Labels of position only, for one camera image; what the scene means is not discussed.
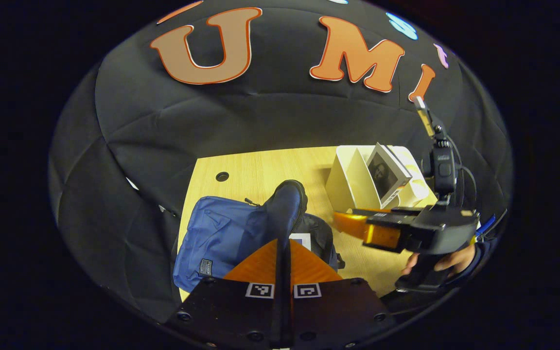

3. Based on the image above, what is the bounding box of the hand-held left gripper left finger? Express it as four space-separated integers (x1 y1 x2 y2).
166 238 285 348

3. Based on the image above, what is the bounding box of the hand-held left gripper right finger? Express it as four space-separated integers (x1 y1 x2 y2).
283 238 398 348

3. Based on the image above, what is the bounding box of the white portrait cover book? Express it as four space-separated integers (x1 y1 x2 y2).
366 142 413 210

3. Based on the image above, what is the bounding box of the white bookshelf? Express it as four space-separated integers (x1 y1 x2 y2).
325 144 431 213

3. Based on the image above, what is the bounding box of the blue schoolbag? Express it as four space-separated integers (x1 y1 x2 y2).
173 180 346 295

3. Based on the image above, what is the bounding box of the small blue object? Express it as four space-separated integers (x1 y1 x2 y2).
473 214 498 240

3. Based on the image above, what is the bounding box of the black backdrop cloth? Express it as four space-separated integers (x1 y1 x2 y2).
49 0 514 321

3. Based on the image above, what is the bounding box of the black camera cable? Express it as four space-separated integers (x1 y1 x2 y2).
448 138 478 214

